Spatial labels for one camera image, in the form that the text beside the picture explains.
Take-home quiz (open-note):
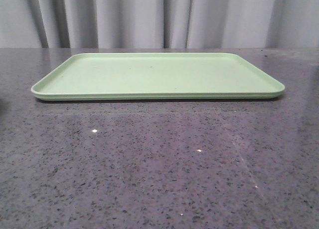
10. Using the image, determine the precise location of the light green rectangular tray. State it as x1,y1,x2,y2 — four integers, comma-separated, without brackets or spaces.
31,53,285,101

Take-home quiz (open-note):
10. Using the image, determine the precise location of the grey pleated curtain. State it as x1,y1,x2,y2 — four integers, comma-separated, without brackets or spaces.
0,0,319,49

